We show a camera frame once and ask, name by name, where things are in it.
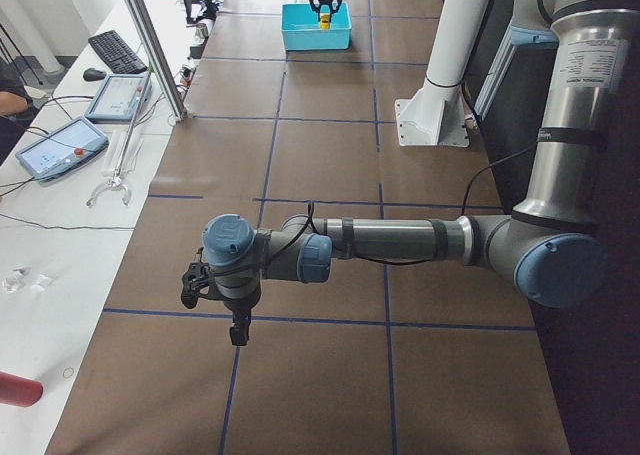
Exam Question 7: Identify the silver metal cup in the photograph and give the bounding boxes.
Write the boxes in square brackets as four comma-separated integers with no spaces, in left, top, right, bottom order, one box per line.
[194,22,209,40]

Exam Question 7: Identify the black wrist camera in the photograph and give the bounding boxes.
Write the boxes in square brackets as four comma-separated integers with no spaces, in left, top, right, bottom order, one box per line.
[180,262,210,309]

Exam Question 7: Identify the person in black shirt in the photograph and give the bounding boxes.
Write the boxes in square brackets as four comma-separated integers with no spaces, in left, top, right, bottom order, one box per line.
[0,61,37,162]

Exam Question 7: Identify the far teach pendant tablet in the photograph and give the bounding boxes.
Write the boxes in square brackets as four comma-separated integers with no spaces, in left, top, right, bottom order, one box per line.
[85,73,151,123]

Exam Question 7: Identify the black computer mouse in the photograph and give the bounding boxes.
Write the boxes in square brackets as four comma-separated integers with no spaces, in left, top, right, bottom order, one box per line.
[82,68,107,82]

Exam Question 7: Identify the crumpled clear plastic wrap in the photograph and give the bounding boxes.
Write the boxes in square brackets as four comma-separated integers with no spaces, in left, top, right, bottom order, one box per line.
[1,267,56,295]

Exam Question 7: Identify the aluminium frame post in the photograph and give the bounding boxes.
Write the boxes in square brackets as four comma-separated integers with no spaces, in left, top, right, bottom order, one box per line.
[124,0,187,122]

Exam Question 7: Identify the near teach pendant tablet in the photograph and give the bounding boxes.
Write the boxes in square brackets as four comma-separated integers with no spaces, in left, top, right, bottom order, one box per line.
[15,117,109,183]

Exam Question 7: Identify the yellow beetle toy car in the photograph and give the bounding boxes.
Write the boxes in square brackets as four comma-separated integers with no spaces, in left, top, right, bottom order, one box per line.
[319,13,331,31]

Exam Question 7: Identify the black keyboard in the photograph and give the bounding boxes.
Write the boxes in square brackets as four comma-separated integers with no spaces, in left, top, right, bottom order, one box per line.
[88,30,147,74]

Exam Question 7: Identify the red cylinder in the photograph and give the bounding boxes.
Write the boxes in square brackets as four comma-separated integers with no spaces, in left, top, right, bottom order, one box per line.
[0,372,43,407]

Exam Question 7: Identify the teach pendant tablet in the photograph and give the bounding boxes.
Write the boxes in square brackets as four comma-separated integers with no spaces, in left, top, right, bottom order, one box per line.
[15,117,109,183]
[85,73,151,123]

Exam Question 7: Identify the teal plastic bin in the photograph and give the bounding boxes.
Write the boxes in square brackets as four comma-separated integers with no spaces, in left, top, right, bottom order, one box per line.
[281,3,352,51]

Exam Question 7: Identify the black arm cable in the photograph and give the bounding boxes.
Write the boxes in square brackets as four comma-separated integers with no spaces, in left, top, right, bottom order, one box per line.
[193,142,539,276]

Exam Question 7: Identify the grey reacher grabber tool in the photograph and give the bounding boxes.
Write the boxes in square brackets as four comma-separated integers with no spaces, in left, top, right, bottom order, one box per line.
[86,100,146,207]

